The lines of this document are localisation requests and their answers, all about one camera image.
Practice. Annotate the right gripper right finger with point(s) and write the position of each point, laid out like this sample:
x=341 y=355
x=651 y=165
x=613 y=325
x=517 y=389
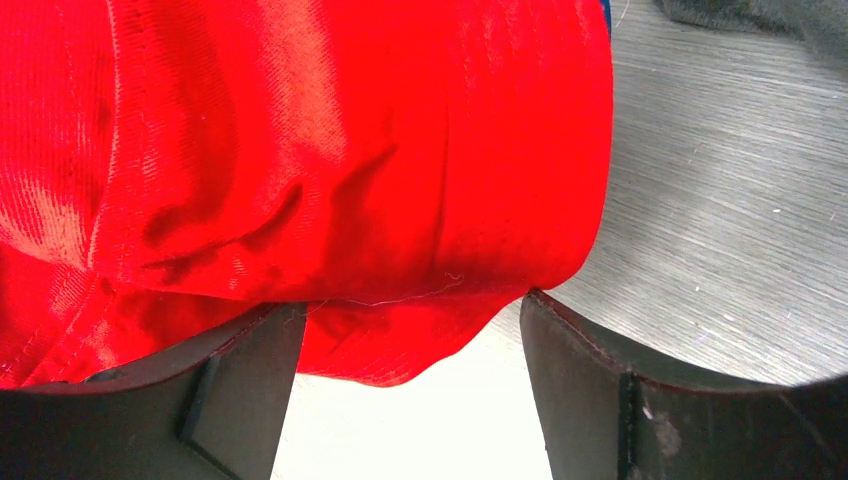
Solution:
x=613 y=408

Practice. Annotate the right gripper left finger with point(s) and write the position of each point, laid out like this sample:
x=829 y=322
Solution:
x=210 y=407

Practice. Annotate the red hat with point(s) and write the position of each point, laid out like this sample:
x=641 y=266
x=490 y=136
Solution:
x=405 y=168

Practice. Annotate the blue hat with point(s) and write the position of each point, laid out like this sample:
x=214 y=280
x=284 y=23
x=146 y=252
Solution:
x=606 y=10

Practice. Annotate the black floral plush pillow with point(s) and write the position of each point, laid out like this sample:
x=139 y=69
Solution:
x=820 y=24

